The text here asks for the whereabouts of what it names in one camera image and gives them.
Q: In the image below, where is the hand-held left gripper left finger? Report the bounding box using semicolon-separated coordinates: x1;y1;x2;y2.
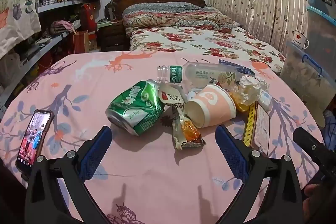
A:
25;126;118;224

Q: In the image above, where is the floral bed sheet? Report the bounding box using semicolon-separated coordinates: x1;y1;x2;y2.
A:
130;26;286;75

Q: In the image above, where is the dark backpack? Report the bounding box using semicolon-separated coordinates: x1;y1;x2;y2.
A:
104;0;122;22

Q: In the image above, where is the crushed green can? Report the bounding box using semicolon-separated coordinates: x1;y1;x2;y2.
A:
105;80;165;136

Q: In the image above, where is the white enamel mug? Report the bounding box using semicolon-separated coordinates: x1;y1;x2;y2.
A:
292;30;310;49

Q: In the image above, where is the white tissue packet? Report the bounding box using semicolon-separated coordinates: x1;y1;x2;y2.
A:
259;90;273;111

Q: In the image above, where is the yellow-edged box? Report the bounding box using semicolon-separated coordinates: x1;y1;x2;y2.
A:
245;102;271;156

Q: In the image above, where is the white printed cloth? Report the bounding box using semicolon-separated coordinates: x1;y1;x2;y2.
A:
0;0;42;59

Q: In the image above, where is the black smartphone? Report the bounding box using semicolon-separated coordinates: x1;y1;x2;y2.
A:
15;109;55;174

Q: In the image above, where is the pink printed tablecloth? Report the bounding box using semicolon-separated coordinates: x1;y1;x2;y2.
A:
0;51;326;224

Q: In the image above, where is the person's right hand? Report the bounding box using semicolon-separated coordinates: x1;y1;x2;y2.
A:
302;183;326;216

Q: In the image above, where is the white paper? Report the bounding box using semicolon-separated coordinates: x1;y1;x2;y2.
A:
238;76;269;106

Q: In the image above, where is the large clear blue-lidded bin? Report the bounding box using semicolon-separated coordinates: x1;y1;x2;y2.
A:
306;6;336;62

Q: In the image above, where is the pink cloth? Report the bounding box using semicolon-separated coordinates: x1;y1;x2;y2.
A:
51;20;75;35

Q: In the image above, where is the folded floral quilt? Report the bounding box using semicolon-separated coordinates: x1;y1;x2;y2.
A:
122;2;234;34

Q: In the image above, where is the pink paper cup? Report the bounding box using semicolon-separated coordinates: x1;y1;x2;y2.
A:
184;84;237;128

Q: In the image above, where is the grey metal shelf unit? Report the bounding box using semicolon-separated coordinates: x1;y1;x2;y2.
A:
0;0;84;114

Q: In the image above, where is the white snack wrapper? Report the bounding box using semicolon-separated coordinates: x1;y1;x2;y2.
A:
157;82;206;149

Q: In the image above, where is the dark wooden nightstand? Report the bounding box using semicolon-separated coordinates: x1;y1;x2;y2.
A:
97;21;126;52

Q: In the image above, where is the brown paper bag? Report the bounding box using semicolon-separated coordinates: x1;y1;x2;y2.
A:
73;30;90;53

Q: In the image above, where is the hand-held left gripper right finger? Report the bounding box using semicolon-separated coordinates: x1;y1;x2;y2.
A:
210;124;305;224

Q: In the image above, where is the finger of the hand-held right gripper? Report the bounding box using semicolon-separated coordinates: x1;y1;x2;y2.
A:
293;127;336;180

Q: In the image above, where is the clear plastic bottle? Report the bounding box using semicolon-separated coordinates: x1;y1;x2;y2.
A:
157;62;240;88

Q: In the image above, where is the clear bin with blue handle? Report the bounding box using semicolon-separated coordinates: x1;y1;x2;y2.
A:
280;42;330;109

